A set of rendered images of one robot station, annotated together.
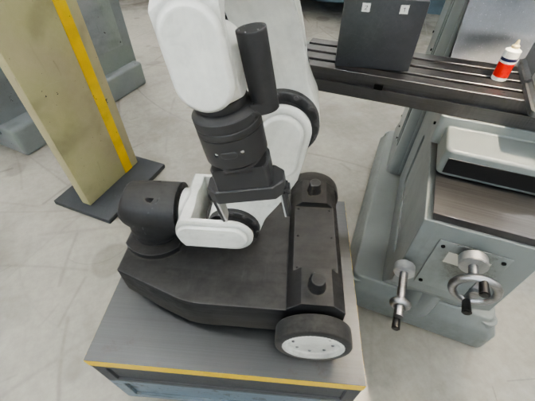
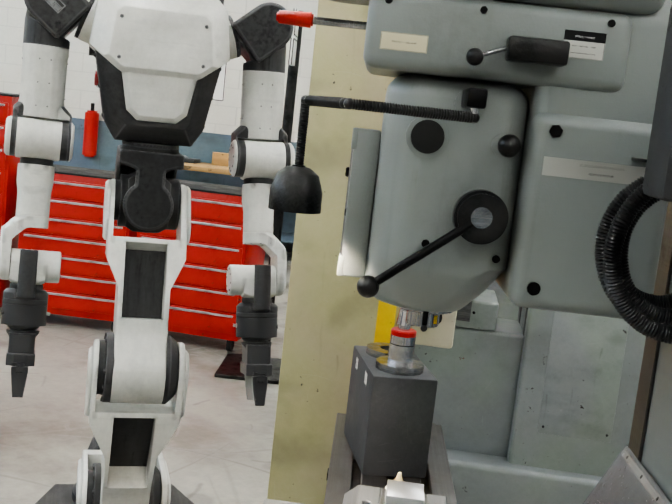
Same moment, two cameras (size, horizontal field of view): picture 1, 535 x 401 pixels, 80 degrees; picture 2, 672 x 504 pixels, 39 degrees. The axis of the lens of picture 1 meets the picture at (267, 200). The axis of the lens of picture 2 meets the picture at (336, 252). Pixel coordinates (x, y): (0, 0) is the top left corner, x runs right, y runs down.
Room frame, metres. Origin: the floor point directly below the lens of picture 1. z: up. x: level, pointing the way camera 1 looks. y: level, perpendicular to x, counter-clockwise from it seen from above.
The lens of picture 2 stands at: (0.29, -1.93, 1.57)
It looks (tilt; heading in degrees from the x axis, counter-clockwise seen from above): 8 degrees down; 70
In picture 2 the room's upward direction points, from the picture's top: 6 degrees clockwise
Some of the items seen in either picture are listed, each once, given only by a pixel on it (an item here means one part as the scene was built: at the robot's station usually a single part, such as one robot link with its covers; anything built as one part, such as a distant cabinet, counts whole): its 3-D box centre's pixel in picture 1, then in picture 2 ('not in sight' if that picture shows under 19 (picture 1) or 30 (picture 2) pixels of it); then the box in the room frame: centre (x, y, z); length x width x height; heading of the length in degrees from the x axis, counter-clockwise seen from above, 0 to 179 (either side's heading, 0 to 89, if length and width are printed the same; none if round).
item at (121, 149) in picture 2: not in sight; (145, 185); (0.60, 0.15, 1.37); 0.28 x 0.13 x 0.18; 85
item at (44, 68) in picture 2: not in sight; (42, 102); (0.38, 0.09, 1.52); 0.13 x 0.12 x 0.22; 178
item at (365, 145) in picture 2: not in sight; (359, 202); (0.78, -0.67, 1.45); 0.04 x 0.04 x 0.21; 68
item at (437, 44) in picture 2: not in sight; (487, 47); (0.92, -0.73, 1.68); 0.34 x 0.24 x 0.10; 158
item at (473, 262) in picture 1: (474, 278); not in sight; (0.42, -0.53, 0.63); 0.16 x 0.12 x 0.12; 158
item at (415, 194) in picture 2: not in sight; (441, 194); (0.89, -0.72, 1.47); 0.21 x 0.19 x 0.32; 68
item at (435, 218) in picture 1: (445, 204); not in sight; (0.86, -0.71, 0.43); 0.80 x 0.30 x 0.60; 158
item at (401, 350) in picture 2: not in sight; (401, 348); (1.01, -0.38, 1.15); 0.05 x 0.05 x 0.05
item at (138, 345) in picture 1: (242, 293); not in sight; (0.60, 0.10, 0.20); 0.78 x 0.68 x 0.40; 85
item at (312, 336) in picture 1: (313, 338); not in sight; (0.32, -0.12, 0.50); 0.20 x 0.05 x 0.20; 85
